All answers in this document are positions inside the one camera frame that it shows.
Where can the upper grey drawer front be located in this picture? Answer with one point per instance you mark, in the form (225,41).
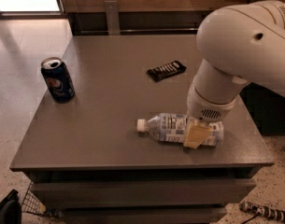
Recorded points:
(142,193)

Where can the lower grey drawer front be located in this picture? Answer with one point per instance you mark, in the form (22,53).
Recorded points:
(146,216)

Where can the black wire mesh basket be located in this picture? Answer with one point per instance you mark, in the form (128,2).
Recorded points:
(31,205)

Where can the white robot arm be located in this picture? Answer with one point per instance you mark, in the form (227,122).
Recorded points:
(239,45)

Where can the grey drawer cabinet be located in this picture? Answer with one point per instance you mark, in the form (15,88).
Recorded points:
(93,137)

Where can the blue soda can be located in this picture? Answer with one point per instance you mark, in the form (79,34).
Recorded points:
(58,80)

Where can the black object bottom left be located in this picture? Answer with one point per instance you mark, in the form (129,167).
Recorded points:
(10,209)

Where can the blue plastic water bottle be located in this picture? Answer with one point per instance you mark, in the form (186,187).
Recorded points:
(170,128)

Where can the left metal bracket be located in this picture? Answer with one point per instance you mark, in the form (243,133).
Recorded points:
(112,14)

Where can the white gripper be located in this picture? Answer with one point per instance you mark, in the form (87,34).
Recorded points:
(205,107)

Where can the grey drawer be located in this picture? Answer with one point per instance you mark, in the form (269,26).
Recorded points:
(142,193)
(146,216)

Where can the black white striped tool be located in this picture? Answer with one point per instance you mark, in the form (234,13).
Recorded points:
(263,211)

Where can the black candy bar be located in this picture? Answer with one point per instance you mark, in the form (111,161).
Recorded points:
(167,70)

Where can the metal rail bar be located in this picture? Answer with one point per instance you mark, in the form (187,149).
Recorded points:
(141,31)

